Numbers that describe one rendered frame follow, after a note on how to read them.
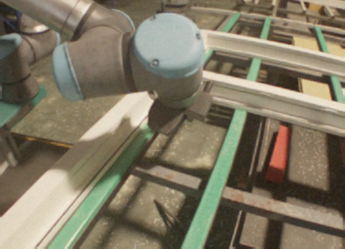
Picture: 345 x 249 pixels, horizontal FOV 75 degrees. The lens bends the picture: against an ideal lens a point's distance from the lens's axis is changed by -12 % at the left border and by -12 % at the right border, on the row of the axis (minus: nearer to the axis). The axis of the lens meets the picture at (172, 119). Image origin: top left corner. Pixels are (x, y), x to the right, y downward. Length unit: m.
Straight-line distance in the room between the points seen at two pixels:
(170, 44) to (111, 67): 0.08
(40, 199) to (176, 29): 0.37
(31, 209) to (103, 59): 0.29
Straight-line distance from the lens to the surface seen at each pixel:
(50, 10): 0.49
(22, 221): 0.48
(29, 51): 1.24
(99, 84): 0.35
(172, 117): 0.46
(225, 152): 0.63
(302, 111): 0.78
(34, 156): 1.56
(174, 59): 0.31
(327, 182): 1.07
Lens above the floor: 1.30
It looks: 37 degrees down
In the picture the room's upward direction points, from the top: straight up
